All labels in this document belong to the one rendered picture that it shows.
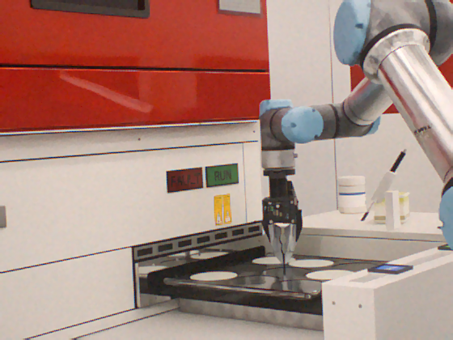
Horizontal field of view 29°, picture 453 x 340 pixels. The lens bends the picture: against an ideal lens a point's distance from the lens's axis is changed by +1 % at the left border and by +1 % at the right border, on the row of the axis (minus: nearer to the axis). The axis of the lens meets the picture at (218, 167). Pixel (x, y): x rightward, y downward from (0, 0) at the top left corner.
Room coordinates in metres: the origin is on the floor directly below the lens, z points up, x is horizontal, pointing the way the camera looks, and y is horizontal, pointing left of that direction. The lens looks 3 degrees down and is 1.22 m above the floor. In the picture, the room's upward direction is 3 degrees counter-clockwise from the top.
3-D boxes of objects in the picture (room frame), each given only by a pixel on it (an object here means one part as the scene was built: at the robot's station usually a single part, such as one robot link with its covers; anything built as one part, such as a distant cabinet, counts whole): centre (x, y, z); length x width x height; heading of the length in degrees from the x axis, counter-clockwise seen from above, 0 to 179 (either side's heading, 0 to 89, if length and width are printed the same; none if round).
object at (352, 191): (2.32, -0.35, 1.01); 0.07 x 0.07 x 0.10
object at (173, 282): (1.71, -0.02, 0.90); 0.37 x 0.01 x 0.01; 50
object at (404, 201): (2.08, -0.41, 1.00); 0.07 x 0.07 x 0.07; 69
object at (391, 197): (1.96, -0.37, 1.03); 0.06 x 0.04 x 0.13; 50
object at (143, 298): (1.97, 0.04, 0.89); 0.44 x 0.02 x 0.10; 140
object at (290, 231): (1.92, -0.15, 0.95); 0.06 x 0.03 x 0.09; 170
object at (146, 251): (1.97, 0.05, 0.96); 0.44 x 0.01 x 0.02; 140
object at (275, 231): (1.93, -0.12, 0.95); 0.06 x 0.03 x 0.09; 170
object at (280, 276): (1.85, -0.13, 0.90); 0.34 x 0.34 x 0.01; 50
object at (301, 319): (1.72, -0.10, 0.84); 0.50 x 0.02 x 0.03; 50
